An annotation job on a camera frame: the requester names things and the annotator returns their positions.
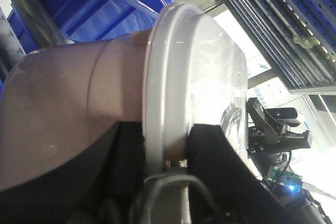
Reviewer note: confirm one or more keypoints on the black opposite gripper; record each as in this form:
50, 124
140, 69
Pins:
235, 190

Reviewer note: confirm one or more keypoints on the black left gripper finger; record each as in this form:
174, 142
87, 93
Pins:
112, 167

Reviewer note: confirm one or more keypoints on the white plastic storage bin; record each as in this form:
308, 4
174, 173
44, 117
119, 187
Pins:
56, 102

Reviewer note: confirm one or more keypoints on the grey slotted shelf rack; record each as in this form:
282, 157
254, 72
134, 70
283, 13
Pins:
296, 37

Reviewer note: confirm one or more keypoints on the green circuit board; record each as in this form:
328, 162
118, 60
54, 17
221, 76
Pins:
290, 180

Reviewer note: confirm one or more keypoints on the large blue crate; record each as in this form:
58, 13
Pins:
40, 23

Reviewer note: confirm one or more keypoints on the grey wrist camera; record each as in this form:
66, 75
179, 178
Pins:
288, 116

